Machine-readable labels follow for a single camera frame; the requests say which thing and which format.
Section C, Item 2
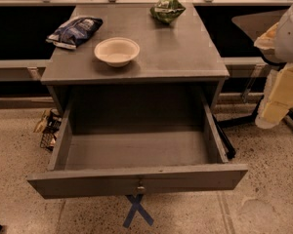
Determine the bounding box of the green jalapeno chip bag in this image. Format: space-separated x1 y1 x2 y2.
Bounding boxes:
149 0 186 24

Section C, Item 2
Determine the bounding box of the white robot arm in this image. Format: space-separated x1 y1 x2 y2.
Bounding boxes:
255 5 293 129

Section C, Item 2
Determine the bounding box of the grey railing shelf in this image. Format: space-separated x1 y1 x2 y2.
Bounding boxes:
0 59 49 82

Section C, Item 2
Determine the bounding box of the blue tape cross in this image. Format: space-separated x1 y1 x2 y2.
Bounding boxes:
123 194 154 228

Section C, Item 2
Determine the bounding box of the black wire basket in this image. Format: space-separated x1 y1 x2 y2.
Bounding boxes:
34 108 62 151

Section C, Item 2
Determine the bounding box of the white bowl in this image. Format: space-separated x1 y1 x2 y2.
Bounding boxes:
94 37 140 67

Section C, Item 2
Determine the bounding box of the blue chip bag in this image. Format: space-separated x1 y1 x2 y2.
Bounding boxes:
46 16 104 50

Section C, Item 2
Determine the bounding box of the grey wooden cabinet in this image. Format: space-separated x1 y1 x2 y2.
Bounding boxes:
41 3 229 107

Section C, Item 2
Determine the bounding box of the open grey top drawer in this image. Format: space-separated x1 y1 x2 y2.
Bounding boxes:
27 93 248 199

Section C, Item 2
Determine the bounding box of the metal drawer knob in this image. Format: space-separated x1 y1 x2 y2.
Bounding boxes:
135 180 147 194

